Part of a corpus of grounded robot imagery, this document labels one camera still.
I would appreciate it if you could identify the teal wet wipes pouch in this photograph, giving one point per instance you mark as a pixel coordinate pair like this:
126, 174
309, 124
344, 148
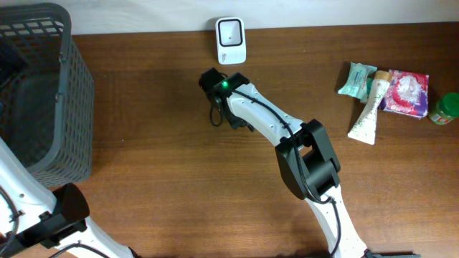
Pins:
355, 85

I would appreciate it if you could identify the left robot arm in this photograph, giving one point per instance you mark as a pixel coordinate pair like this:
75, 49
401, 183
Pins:
32, 214

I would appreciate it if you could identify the white tube with tan cap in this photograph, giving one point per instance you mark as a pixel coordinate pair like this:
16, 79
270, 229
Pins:
364, 129

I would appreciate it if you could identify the red purple tissue pack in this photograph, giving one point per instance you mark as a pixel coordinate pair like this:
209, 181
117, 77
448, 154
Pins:
407, 94

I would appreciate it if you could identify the grey plastic mesh basket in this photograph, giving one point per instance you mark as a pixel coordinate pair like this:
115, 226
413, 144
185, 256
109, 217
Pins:
47, 94

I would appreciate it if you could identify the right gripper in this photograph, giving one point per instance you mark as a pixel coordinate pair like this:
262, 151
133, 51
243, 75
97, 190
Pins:
233, 118

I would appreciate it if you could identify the green jar with green lid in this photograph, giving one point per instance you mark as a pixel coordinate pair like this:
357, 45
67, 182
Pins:
446, 109

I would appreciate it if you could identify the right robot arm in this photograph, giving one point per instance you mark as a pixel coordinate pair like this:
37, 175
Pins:
308, 164

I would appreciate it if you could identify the small teal box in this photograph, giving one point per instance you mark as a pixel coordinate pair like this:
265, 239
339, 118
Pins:
367, 90

